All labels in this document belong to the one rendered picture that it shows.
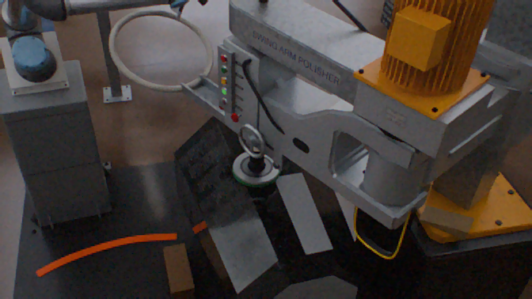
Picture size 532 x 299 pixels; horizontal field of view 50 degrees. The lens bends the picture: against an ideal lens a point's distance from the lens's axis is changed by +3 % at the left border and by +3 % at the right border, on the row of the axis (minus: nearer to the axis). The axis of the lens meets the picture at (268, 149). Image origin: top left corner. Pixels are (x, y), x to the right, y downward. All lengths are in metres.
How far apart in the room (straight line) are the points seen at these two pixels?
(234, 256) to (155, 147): 1.70
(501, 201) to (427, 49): 1.42
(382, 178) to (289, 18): 0.62
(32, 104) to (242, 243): 1.30
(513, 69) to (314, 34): 0.73
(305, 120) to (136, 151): 2.15
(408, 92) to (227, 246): 1.19
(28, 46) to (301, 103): 1.37
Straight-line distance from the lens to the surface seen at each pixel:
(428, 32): 1.43
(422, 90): 1.62
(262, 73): 2.05
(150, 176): 3.72
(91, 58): 4.94
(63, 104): 3.01
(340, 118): 1.84
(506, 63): 2.18
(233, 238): 2.46
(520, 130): 2.34
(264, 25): 1.91
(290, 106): 2.03
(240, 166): 2.52
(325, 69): 1.78
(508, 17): 2.18
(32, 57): 2.84
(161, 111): 4.26
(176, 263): 3.09
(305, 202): 2.46
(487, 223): 2.63
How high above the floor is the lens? 2.60
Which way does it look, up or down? 42 degrees down
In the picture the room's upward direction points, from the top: 3 degrees clockwise
